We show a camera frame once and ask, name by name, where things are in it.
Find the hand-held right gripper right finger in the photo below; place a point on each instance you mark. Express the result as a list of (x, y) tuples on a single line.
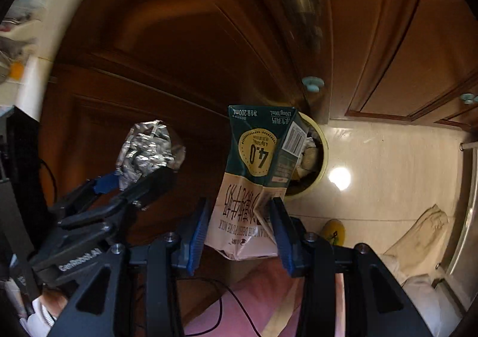
[(282, 243)]

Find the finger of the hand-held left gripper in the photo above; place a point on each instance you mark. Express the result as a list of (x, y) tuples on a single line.
[(149, 184), (104, 182)]

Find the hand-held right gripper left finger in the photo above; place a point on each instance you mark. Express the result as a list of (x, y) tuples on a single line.
[(196, 243)]

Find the silver foil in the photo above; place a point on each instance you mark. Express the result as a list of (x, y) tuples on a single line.
[(145, 150)]

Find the dark green milk carton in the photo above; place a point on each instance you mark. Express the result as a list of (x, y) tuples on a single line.
[(254, 158)]

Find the yellow round trash bin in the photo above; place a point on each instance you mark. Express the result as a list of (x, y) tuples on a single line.
[(323, 161)]

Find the person's left forearm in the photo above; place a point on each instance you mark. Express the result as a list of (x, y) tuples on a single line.
[(48, 307)]

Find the person's pink trouser leg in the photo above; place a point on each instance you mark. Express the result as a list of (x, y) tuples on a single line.
[(261, 303)]

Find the brown wooden cabinet door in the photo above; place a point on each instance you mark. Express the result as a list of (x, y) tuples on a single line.
[(179, 61), (403, 42)]

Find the beige cloth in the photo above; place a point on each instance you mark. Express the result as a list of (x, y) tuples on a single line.
[(418, 243)]

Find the white cloth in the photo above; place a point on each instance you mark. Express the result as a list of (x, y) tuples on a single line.
[(429, 307)]

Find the pale blue cabinet knob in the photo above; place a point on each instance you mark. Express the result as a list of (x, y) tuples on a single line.
[(313, 84), (468, 99)]

